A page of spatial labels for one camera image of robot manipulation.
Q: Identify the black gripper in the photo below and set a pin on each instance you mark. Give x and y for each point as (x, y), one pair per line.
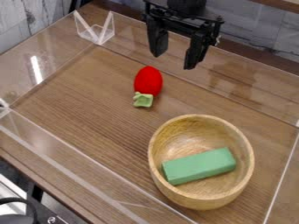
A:
(181, 16)

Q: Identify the red plush strawberry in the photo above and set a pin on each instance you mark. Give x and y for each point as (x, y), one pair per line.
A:
(148, 85)

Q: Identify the wooden bowl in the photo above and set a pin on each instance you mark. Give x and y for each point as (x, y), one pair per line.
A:
(191, 134)

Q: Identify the green rectangular block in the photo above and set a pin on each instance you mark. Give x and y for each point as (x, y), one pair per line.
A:
(197, 166)

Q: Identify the clear acrylic corner bracket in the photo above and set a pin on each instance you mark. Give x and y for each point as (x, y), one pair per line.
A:
(95, 33)

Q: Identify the clear acrylic tray enclosure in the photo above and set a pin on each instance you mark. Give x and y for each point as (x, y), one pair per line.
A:
(73, 134)

